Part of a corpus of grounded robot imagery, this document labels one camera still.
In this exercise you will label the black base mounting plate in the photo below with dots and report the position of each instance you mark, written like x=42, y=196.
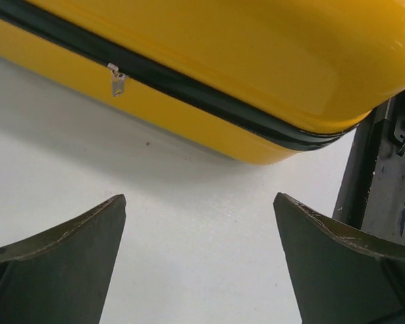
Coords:
x=372, y=193

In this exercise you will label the yellow Pikachu hard-shell suitcase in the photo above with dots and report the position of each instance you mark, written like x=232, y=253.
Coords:
x=258, y=81

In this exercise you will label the silver zipper pull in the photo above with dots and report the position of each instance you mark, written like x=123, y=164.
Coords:
x=118, y=80

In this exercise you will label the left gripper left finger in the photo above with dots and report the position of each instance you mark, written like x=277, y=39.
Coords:
x=62, y=274

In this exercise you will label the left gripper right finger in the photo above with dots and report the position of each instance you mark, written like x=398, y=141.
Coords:
x=339, y=274

